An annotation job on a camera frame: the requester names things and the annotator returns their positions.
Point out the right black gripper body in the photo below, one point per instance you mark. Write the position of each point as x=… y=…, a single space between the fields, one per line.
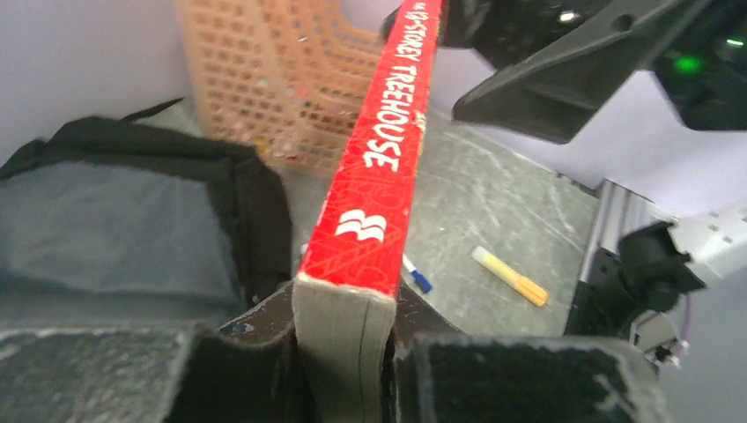
x=702 y=72

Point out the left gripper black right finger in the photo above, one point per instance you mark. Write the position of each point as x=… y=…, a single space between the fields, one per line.
x=437 y=373

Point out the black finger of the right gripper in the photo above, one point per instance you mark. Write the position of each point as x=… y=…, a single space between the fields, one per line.
x=554 y=93

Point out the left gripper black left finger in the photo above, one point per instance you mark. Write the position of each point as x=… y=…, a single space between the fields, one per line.
x=80 y=358

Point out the red treehouse book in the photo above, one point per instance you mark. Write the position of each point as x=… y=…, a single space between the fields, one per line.
x=344 y=297

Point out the black student backpack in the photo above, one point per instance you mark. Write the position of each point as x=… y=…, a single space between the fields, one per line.
x=112 y=219

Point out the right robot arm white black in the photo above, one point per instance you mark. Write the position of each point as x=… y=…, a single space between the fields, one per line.
x=641 y=263

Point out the blue capped white pen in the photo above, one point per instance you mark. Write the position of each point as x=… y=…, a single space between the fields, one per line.
x=418 y=278

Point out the yellow highlighter marker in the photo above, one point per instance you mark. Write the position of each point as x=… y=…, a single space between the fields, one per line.
x=524 y=286

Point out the orange plastic file organizer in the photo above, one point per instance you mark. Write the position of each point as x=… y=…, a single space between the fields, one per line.
x=287 y=77

